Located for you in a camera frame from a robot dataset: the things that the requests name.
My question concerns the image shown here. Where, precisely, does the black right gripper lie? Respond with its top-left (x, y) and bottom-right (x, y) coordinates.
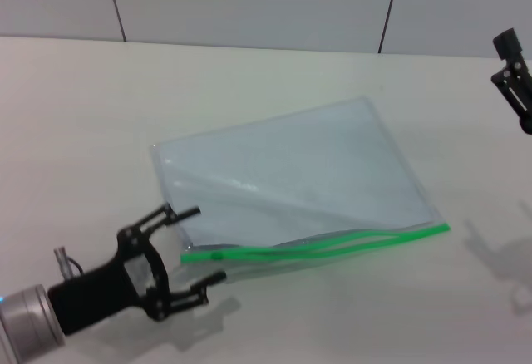
top-left (490, 27), bottom-right (532, 135)

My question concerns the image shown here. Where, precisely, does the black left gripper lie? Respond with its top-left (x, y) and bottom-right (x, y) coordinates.
top-left (47, 203), bottom-right (228, 337)

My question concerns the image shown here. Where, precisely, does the clear green-zip document bag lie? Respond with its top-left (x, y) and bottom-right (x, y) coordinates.
top-left (149, 96), bottom-right (452, 284)

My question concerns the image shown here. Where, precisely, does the silver cable plug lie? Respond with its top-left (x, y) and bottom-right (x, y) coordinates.
top-left (53, 246), bottom-right (85, 277)

